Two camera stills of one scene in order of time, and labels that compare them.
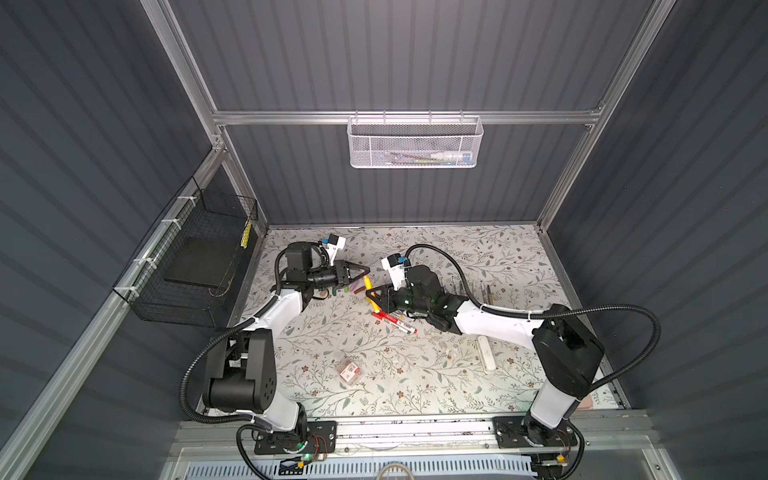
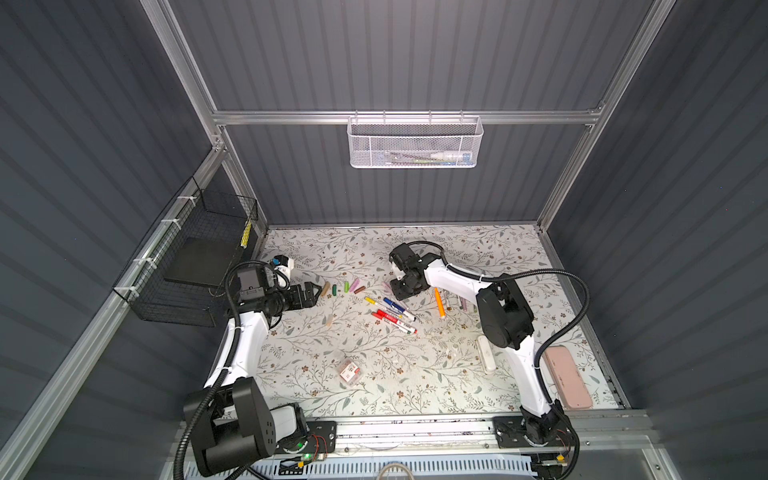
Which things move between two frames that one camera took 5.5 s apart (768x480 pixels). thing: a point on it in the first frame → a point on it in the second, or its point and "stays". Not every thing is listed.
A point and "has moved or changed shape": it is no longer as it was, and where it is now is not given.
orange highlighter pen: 368,285 has moved or changed shape
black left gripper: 341,274 → 307,298
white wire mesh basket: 415,142 stays
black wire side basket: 192,273 stays
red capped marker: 400,323 stays
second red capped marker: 390,323 stays
